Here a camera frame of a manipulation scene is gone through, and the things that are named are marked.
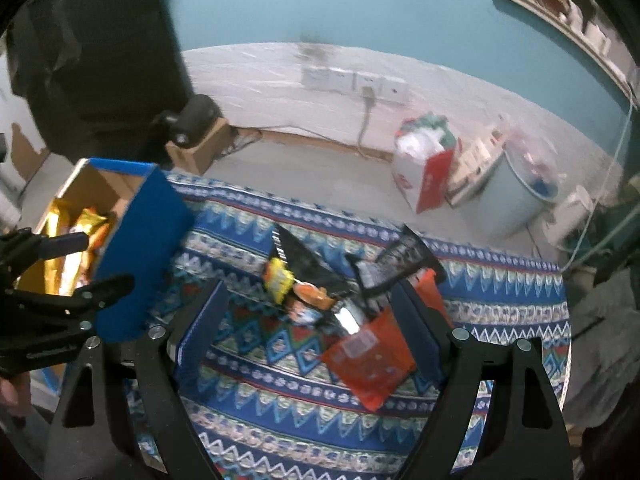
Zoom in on yellow orange chips bag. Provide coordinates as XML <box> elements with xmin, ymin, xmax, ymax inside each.
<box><xmin>64</xmin><ymin>207</ymin><xmax>112</xmax><ymax>281</ymax></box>

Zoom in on yellow long snack bag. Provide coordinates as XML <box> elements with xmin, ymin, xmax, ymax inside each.
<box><xmin>17</xmin><ymin>198</ymin><xmax>112</xmax><ymax>297</ymax></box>

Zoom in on orange red snack bag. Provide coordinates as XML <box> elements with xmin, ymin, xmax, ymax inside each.
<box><xmin>321</xmin><ymin>268</ymin><xmax>454</xmax><ymax>412</ymax></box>

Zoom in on black yellow snack bag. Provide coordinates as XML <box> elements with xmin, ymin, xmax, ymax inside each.
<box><xmin>262</xmin><ymin>224</ymin><xmax>354</xmax><ymax>326</ymax></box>

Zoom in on black text snack bag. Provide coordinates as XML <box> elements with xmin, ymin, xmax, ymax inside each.
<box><xmin>345</xmin><ymin>224</ymin><xmax>447</xmax><ymax>302</ymax></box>

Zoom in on blue cardboard storage box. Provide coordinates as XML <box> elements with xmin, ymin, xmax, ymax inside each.
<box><xmin>49</xmin><ymin>158</ymin><xmax>194</xmax><ymax>342</ymax></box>

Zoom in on blue patterned table cloth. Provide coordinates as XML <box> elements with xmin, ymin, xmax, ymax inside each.
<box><xmin>155</xmin><ymin>172</ymin><xmax>570</xmax><ymax>479</ymax></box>

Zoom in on grey cloth pile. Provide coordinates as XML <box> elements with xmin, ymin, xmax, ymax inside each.
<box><xmin>563</xmin><ymin>266</ymin><xmax>639</xmax><ymax>428</ymax></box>

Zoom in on black cylinder device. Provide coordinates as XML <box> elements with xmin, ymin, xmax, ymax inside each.
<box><xmin>169</xmin><ymin>94</ymin><xmax>222</xmax><ymax>148</ymax></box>

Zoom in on black hanging cloth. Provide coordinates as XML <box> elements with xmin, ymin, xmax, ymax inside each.
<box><xmin>6</xmin><ymin>0</ymin><xmax>193</xmax><ymax>164</ymax></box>

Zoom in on light blue trash bin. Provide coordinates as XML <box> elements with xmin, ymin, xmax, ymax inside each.
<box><xmin>477</xmin><ymin>133</ymin><xmax>561</xmax><ymax>240</ymax></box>

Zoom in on white flat boxes stack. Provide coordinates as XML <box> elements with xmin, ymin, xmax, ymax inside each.
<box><xmin>445</xmin><ymin>120</ymin><xmax>509</xmax><ymax>208</ymax></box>

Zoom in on red white paper bag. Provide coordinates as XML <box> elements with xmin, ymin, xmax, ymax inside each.
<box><xmin>392</xmin><ymin>113</ymin><xmax>461</xmax><ymax>214</ymax></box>

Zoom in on white wall socket strip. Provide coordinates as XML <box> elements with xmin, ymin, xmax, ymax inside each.
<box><xmin>300</xmin><ymin>66</ymin><xmax>410</xmax><ymax>105</ymax></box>

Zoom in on grey power cable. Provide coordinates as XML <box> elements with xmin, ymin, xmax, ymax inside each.
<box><xmin>354</xmin><ymin>86</ymin><xmax>396</xmax><ymax>162</ymax></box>

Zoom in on wooden wall shelf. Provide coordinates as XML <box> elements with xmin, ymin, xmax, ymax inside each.
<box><xmin>508</xmin><ymin>0</ymin><xmax>639</xmax><ymax>101</ymax></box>

